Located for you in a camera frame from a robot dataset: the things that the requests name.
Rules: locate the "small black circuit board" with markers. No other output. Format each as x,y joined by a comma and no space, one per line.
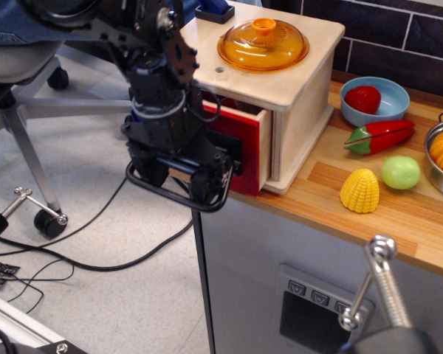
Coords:
8,270

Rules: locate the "wooden box housing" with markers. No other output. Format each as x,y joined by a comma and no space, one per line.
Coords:
297,97

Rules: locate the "red toy strawberry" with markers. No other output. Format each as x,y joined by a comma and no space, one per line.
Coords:
365,99

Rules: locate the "black metal drawer handle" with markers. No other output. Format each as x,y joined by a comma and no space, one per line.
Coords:
190,202

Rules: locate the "metal clamp screw right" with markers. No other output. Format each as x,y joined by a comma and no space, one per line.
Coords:
379,253

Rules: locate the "blue jeans leg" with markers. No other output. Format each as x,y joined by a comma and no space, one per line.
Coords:
21,22

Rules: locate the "yellow toy corn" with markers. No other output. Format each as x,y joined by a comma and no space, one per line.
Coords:
360,192

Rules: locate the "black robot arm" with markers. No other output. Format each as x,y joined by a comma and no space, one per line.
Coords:
145,43

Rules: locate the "steel pot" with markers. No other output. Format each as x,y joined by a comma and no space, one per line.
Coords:
432,171

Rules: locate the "aluminium frame rail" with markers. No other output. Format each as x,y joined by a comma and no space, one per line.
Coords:
29,335

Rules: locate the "red jar in drawer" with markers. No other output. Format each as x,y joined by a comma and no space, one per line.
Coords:
240,106

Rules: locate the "red toy chili pepper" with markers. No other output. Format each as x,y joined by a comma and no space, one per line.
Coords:
375,137

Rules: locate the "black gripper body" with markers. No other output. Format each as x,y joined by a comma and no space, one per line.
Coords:
174,133

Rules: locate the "grey toy kitchen cabinet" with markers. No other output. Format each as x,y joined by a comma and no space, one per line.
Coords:
276,269

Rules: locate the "grey office chair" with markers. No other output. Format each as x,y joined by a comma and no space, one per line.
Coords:
24,69

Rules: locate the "light blue bowl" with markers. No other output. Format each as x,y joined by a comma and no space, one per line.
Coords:
394,103

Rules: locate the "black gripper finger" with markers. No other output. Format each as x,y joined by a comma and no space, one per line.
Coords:
206,187
151,171

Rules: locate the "red front wooden drawer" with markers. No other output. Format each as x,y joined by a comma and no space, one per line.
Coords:
248,139

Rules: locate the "black and blue clamp top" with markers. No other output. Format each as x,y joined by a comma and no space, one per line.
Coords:
216,11

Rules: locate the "orange glass pot lid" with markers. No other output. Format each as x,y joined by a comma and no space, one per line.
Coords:
263,45

